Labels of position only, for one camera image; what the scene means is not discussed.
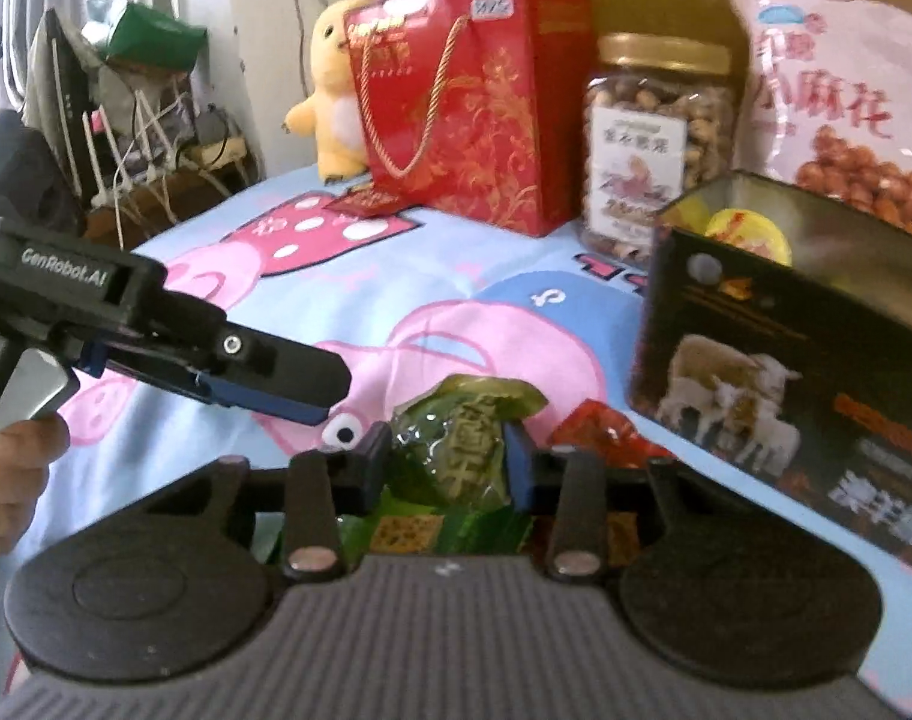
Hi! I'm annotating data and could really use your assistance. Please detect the green round snack packet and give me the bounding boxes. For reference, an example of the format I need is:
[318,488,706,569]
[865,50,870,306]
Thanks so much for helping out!
[385,375,551,512]

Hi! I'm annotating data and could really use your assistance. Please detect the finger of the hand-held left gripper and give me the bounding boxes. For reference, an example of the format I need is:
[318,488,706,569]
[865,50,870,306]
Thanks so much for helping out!
[106,358,328,426]
[201,322,352,411]

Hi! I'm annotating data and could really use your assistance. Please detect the green flat snack packet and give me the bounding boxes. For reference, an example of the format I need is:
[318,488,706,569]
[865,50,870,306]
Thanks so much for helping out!
[276,506,536,563]

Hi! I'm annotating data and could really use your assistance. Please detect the black wall cable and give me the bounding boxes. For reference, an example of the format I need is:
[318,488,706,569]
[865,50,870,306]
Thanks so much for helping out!
[279,0,329,95]

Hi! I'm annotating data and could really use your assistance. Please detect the nut jar white label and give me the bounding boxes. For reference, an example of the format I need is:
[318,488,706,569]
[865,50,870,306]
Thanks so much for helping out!
[580,32,739,265]

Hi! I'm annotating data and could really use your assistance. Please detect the pink snack bag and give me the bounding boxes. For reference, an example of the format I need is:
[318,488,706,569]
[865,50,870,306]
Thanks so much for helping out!
[724,0,912,242]

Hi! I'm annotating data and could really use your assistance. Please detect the black rounded object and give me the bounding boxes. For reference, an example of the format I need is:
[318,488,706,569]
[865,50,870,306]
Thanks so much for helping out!
[0,109,83,242]

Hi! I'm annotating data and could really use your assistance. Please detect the black tin box sheep print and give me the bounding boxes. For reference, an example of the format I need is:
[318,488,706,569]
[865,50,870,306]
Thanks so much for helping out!
[627,171,912,580]

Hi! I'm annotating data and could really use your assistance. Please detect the orange snack packet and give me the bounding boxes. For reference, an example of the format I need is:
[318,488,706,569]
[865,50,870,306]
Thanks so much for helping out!
[604,514,643,565]

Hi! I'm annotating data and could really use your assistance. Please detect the person's left hand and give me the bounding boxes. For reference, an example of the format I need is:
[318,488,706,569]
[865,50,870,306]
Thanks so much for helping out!
[0,416,71,565]

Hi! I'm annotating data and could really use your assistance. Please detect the cartoon pig printed bedsheet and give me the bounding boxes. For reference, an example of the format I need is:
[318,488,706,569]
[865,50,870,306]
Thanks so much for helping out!
[0,167,912,720]

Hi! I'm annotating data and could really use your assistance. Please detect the red snack packet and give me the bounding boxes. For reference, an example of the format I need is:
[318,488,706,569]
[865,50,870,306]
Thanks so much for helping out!
[546,399,678,466]

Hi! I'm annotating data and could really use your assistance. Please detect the dark upright object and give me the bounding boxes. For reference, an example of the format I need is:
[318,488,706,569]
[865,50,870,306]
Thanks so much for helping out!
[21,7,109,205]

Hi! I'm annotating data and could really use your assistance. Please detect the red gift bag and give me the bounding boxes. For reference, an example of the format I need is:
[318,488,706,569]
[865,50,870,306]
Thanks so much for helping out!
[346,0,596,238]

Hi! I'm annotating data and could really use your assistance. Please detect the green bag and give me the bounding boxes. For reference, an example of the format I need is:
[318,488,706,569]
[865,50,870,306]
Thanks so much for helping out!
[94,0,209,67]

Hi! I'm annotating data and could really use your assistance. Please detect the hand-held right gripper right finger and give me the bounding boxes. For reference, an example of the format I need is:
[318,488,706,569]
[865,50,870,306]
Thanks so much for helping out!
[503,420,697,583]

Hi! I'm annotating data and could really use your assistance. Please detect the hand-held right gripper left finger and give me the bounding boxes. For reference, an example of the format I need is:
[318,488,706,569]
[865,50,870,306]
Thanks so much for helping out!
[193,424,393,583]

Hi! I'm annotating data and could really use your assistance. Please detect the yellow plush duck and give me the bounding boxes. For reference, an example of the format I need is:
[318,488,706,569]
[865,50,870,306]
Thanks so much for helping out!
[285,0,374,183]

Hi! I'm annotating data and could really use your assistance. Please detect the small red envelope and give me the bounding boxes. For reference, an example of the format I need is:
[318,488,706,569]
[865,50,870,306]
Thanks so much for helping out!
[325,184,406,220]

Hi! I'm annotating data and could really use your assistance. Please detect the yellow snack packet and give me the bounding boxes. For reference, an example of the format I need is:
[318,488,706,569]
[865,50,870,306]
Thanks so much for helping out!
[705,208,793,265]

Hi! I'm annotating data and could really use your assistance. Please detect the beige power strip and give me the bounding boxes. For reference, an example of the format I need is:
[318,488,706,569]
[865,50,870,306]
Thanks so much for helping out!
[180,135,251,170]

